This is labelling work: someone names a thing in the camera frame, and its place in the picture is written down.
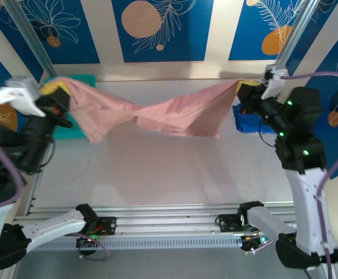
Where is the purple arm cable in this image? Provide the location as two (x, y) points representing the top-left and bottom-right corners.
(251, 71), (338, 279)
(0, 98), (111, 261)

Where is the grey slotted cable duct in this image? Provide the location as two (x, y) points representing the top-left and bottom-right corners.
(37, 237), (245, 251)

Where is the blue folded t-shirt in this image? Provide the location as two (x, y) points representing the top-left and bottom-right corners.
(233, 103), (277, 134)

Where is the aluminium frame post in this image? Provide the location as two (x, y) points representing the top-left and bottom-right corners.
(3, 0), (58, 78)
(273, 0), (324, 69)

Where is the aluminium table side rail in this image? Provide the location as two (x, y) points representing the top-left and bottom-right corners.
(25, 171), (44, 216)

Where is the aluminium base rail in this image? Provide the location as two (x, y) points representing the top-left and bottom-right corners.
(13, 203), (329, 242)

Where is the small circuit board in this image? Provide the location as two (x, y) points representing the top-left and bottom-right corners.
(75, 235), (98, 248)
(240, 234), (274, 252)

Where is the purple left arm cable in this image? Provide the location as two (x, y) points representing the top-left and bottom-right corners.
(0, 98), (111, 261)

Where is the teal plastic basket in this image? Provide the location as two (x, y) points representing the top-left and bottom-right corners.
(45, 74), (96, 140)

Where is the pink t-shirt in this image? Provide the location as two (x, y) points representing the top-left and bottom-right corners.
(54, 76), (241, 143)

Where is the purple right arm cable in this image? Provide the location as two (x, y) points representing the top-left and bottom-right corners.
(251, 71), (338, 279)

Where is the blue floral wall poster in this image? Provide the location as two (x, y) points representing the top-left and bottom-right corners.
(285, 0), (338, 78)
(0, 5), (44, 84)

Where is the blue poster with peach circle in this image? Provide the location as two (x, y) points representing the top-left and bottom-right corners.
(112, 0), (215, 63)

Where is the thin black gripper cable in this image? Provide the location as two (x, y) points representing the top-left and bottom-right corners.
(258, 120), (277, 146)

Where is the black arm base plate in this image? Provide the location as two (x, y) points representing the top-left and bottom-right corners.
(217, 214), (242, 233)
(95, 216), (117, 237)

